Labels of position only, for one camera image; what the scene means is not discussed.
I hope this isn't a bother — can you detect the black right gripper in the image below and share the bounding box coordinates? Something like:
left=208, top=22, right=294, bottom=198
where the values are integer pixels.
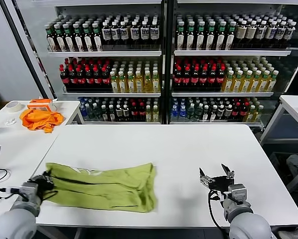
left=199, top=163, right=236, bottom=194

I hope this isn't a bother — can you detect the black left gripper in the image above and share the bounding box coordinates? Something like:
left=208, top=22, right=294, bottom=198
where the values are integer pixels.
left=30, top=175, right=55, bottom=198

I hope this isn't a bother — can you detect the green printed T-shirt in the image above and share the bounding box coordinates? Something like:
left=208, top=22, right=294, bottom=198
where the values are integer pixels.
left=44, top=162, right=158, bottom=214

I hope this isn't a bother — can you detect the black plastic crate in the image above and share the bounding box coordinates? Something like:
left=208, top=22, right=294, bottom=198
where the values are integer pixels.
left=268, top=151, right=289, bottom=172

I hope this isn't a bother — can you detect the crumpled orange cloth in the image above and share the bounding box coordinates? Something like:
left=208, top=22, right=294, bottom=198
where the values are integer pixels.
left=19, top=109, right=65, bottom=134

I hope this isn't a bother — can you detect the small red label cola bottle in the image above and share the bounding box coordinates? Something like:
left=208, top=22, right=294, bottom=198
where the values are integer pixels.
left=239, top=102, right=248, bottom=122
left=139, top=104, right=147, bottom=122
left=232, top=103, right=240, bottom=122
left=131, top=104, right=139, bottom=122

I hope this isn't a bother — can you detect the orange and white box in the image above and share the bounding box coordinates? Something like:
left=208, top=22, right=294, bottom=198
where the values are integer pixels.
left=26, top=98, right=58, bottom=113

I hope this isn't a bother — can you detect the white side table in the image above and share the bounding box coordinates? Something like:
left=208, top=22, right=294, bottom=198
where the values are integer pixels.
left=0, top=100, right=85, bottom=137
left=259, top=95, right=298, bottom=146

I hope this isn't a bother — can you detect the masking tape roll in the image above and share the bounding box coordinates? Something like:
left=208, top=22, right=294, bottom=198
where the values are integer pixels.
left=4, top=100, right=25, bottom=114

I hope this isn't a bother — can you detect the red cap cola bottle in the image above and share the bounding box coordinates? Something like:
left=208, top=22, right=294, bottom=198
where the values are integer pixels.
left=85, top=65, right=95, bottom=92
left=216, top=66, right=226, bottom=92
left=68, top=65, right=78, bottom=92
left=93, top=65, right=103, bottom=92
left=173, top=66, right=183, bottom=92
left=190, top=66, right=200, bottom=92
left=207, top=66, right=217, bottom=92
left=59, top=64, right=69, bottom=92
left=181, top=66, right=191, bottom=92
left=77, top=65, right=86, bottom=92
left=101, top=65, right=111, bottom=92
left=198, top=66, right=208, bottom=92

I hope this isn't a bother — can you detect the drink display cabinet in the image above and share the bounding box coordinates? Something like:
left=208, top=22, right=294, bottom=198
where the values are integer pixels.
left=30, top=0, right=168, bottom=125
left=167, top=0, right=298, bottom=128

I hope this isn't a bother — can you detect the green cap brown drink bottle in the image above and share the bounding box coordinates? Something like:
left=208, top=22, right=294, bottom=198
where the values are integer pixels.
left=196, top=21, right=206, bottom=50
left=44, top=24, right=55, bottom=52
left=72, top=23, right=83, bottom=52
left=63, top=23, right=74, bottom=52
left=82, top=23, right=92, bottom=52
left=186, top=21, right=196, bottom=50
left=176, top=21, right=186, bottom=50
left=225, top=21, right=236, bottom=50
left=53, top=23, right=64, bottom=52
left=205, top=21, right=216, bottom=50
left=215, top=21, right=226, bottom=50
left=91, top=22, right=102, bottom=52

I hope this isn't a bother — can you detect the beige label dark drink bottle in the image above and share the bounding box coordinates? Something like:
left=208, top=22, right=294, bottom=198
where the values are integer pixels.
left=235, top=20, right=247, bottom=45
left=245, top=20, right=257, bottom=45

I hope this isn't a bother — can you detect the blue label dark drink bottle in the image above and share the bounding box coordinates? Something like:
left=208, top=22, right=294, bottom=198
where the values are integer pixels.
left=111, top=21, right=121, bottom=45
left=120, top=21, right=130, bottom=45
left=255, top=20, right=267, bottom=47
left=149, top=20, right=159, bottom=45
left=264, top=20, right=277, bottom=47
left=140, top=21, right=149, bottom=45
left=274, top=21, right=287, bottom=47
left=101, top=21, right=112, bottom=45
left=283, top=21, right=297, bottom=48
left=130, top=21, right=140, bottom=45

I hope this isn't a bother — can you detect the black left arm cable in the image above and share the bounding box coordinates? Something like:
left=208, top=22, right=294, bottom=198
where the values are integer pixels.
left=42, top=190, right=59, bottom=200

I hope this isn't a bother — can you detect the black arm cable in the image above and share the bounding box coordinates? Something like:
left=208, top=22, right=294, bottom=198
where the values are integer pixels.
left=42, top=190, right=59, bottom=200
left=207, top=190, right=230, bottom=230

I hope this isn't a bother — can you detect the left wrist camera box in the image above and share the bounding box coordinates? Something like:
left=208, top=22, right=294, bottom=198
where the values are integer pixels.
left=18, top=181, right=39, bottom=198

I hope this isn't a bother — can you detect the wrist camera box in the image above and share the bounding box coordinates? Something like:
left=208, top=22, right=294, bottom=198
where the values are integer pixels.
left=18, top=181, right=39, bottom=198
left=227, top=183, right=249, bottom=203

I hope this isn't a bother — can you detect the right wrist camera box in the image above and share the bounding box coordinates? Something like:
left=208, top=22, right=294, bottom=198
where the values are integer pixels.
left=227, top=183, right=249, bottom=203

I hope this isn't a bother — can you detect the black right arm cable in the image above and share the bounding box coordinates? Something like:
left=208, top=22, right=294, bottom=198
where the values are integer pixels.
left=207, top=190, right=230, bottom=230

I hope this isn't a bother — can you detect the black cabinet door frame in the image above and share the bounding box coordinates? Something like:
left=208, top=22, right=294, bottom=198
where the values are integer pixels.
left=0, top=0, right=55, bottom=100

